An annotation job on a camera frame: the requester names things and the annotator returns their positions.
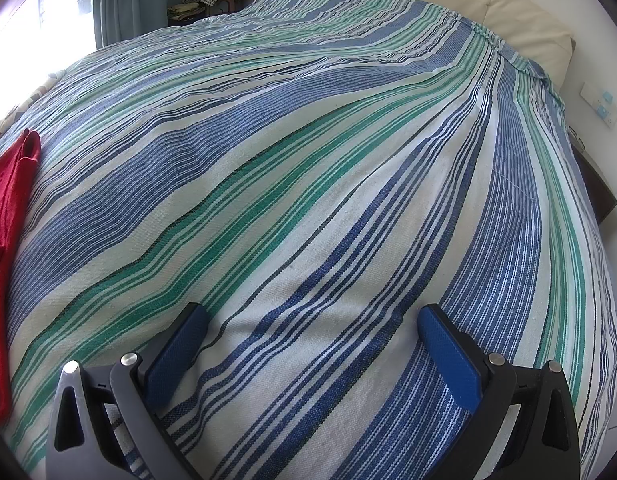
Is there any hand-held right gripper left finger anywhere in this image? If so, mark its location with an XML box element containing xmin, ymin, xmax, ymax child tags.
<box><xmin>45</xmin><ymin>302</ymin><xmax>212</xmax><ymax>480</ymax></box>

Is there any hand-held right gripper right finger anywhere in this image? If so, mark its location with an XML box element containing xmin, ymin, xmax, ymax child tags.
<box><xmin>417</xmin><ymin>302</ymin><xmax>582</xmax><ymax>480</ymax></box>

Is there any red sweater with white dog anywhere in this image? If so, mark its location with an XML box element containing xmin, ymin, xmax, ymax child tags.
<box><xmin>0</xmin><ymin>129</ymin><xmax>42</xmax><ymax>423</ymax></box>

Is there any folded clothes pile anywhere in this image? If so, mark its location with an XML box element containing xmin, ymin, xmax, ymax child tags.
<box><xmin>167</xmin><ymin>2</ymin><xmax>202</xmax><ymax>24</ymax></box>

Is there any dark brown nightstand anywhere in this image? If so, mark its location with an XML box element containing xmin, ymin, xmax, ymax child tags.
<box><xmin>569</xmin><ymin>127</ymin><xmax>617</xmax><ymax>224</ymax></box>

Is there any blue green striped bedsheet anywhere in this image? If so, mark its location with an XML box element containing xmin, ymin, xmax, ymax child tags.
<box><xmin>0</xmin><ymin>0</ymin><xmax>617</xmax><ymax>480</ymax></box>

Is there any beige brown patchwork cushion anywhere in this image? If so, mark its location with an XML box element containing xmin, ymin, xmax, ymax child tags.
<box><xmin>0</xmin><ymin>72</ymin><xmax>64</xmax><ymax>133</ymax></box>

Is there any cream pillow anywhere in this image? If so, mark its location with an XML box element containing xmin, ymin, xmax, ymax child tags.
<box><xmin>281</xmin><ymin>0</ymin><xmax>577</xmax><ymax>84</ymax></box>

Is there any blue curtain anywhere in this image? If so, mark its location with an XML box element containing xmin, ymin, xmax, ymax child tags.
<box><xmin>93</xmin><ymin>0</ymin><xmax>238</xmax><ymax>51</ymax></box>

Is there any white wall socket panel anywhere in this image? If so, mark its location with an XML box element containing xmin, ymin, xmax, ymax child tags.
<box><xmin>579</xmin><ymin>85</ymin><xmax>617</xmax><ymax>129</ymax></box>

